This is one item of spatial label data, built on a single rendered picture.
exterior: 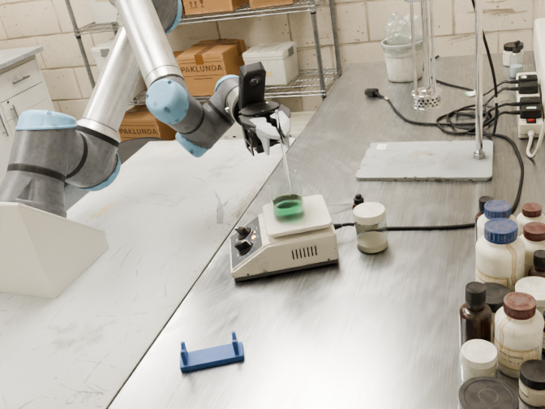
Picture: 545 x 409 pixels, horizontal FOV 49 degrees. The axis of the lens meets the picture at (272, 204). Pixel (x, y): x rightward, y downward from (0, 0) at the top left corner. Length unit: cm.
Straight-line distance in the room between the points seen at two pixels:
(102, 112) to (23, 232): 39
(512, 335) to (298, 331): 33
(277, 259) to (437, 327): 31
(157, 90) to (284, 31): 248
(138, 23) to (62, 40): 307
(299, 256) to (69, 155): 55
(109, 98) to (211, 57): 194
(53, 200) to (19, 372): 37
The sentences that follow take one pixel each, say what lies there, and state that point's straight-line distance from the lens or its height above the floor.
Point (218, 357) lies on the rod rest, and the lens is 96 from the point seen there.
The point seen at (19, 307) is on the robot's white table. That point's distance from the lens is 127.
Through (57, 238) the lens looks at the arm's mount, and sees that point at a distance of 124.
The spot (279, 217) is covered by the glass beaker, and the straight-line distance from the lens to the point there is 109.
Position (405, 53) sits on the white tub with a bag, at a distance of 201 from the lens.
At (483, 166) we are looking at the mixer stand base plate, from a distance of 142.
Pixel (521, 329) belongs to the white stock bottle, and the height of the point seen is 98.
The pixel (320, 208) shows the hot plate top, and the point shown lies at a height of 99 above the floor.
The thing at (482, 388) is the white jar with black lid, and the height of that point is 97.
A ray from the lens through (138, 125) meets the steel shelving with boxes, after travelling 377.
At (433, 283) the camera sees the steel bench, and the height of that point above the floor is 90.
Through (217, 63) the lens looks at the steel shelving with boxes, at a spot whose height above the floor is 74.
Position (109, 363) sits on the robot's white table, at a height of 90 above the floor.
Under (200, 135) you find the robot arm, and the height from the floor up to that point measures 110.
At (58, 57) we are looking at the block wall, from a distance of 443.
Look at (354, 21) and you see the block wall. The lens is 350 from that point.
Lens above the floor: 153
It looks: 28 degrees down
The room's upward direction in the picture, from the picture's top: 10 degrees counter-clockwise
